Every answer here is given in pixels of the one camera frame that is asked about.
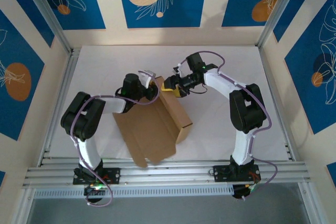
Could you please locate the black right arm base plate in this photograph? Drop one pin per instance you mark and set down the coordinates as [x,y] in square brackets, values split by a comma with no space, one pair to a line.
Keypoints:
[220,172]

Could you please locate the black controller board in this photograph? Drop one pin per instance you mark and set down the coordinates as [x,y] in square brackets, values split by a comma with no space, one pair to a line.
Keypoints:
[94,195]
[239,192]

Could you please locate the aluminium rail frame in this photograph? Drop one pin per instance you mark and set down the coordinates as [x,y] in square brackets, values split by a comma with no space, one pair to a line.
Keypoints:
[183,172]

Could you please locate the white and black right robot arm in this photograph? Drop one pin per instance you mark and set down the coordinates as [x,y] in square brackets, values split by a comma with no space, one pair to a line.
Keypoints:
[246,108]

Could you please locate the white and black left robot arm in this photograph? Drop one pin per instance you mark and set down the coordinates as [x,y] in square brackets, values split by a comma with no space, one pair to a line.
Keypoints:
[84,116]

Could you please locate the aluminium frame post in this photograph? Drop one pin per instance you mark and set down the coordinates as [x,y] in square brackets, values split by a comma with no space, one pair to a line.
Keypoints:
[278,11]
[47,11]

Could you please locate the brown cardboard paper box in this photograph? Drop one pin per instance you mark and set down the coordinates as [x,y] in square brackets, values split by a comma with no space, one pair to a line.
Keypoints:
[152,129]

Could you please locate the aluminium side rail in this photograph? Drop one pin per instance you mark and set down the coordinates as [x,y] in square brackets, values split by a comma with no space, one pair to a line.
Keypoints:
[277,103]
[63,90]

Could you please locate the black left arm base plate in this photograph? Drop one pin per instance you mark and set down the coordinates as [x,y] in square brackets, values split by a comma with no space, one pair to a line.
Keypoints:
[113,175]

